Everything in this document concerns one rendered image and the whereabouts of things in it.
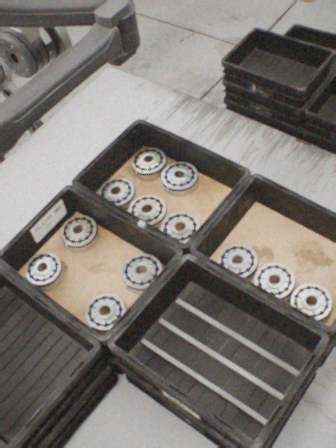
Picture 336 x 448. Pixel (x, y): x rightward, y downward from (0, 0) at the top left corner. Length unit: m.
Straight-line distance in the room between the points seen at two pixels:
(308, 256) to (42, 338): 0.71
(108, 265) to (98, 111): 0.78
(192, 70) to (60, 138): 1.49
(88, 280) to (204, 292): 0.30
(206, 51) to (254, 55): 0.92
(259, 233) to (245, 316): 0.25
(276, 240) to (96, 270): 0.47
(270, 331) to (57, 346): 0.52
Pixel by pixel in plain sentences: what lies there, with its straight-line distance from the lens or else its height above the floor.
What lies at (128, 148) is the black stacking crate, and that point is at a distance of 1.64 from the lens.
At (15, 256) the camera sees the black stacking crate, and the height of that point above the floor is 0.88.
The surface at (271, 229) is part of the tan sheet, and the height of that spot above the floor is 0.83.
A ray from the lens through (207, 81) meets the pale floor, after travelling 3.22.
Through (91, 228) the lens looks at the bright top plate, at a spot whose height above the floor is 0.86.
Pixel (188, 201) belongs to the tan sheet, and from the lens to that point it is 1.53.
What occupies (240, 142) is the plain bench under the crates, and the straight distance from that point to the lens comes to 1.85.
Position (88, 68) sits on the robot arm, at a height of 1.45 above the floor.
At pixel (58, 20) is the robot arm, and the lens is 1.15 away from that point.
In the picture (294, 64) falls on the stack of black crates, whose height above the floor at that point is 0.49.
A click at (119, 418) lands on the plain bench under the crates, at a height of 0.70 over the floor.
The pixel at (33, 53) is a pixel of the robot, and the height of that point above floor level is 1.16.
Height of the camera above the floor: 2.02
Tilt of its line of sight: 53 degrees down
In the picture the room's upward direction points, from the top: 11 degrees counter-clockwise
